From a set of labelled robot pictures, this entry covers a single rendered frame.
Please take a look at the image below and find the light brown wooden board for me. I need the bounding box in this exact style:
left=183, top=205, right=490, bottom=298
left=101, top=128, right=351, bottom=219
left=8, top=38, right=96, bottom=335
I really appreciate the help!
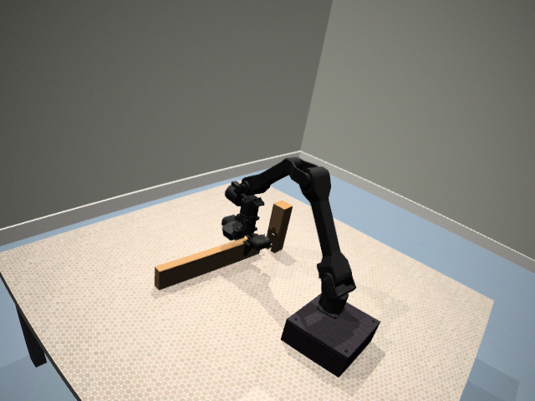
left=154, top=237, right=260, bottom=290

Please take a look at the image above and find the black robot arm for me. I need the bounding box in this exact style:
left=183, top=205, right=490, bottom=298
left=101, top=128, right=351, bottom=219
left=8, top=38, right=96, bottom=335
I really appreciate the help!
left=222, top=156, right=356, bottom=319

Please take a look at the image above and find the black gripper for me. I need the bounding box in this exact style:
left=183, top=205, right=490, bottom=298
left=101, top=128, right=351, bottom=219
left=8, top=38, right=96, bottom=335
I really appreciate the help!
left=221, top=213, right=271, bottom=256

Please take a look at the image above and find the wooden post with slot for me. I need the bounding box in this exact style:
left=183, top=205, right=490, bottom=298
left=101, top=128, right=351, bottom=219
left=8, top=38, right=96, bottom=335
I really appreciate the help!
left=266, top=200, right=293, bottom=253

